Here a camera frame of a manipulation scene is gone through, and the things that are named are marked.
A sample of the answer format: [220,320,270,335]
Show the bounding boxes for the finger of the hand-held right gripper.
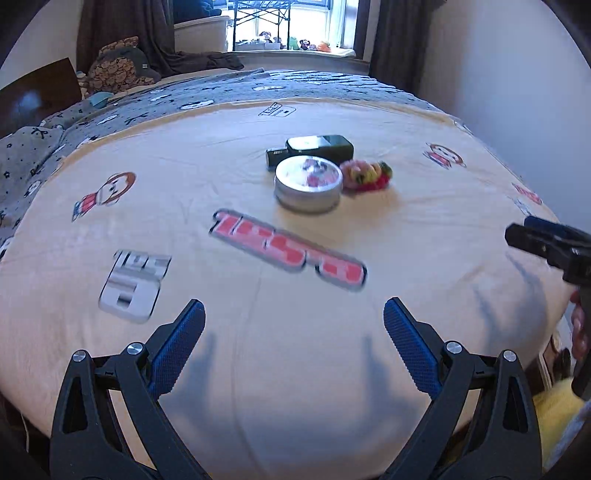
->
[523,215,591,250]
[504,223,575,268]

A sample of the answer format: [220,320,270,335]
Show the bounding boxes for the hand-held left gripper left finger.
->
[50,298,208,480]

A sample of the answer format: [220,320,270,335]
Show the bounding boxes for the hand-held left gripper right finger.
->
[383,296,542,480]

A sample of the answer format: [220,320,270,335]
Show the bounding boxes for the person's right hand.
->
[569,290,589,358]

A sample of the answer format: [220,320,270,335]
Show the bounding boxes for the beige printed blanket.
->
[0,98,579,464]

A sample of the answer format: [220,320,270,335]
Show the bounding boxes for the red green hair scrunchie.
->
[365,161,393,191]

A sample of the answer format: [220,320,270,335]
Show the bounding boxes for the pink yellow hair scrunchie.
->
[340,160,378,191]

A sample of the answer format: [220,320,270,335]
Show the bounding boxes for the round silver tin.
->
[273,155,344,214]

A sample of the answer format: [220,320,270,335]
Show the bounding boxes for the small black device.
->
[266,146,290,171]

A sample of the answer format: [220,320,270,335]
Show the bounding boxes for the black rectangular box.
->
[286,134,355,163]

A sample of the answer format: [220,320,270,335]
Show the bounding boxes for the dark brown curtain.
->
[75,0,246,73]
[368,0,446,95]

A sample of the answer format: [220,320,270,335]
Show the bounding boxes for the grey printed blanket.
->
[0,68,474,252]

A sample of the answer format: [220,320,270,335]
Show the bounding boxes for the brown patterned pillow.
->
[84,36,162,96]

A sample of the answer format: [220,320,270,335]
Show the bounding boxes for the window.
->
[173,0,370,52]

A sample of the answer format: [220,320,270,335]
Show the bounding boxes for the dark wooden headboard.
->
[0,57,85,140]

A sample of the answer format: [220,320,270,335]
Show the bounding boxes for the white storage box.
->
[174,16,230,54]

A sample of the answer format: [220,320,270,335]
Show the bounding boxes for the black folding rack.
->
[229,0,334,51]

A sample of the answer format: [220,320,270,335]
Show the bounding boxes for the dark blue cloth pile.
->
[185,0,223,20]

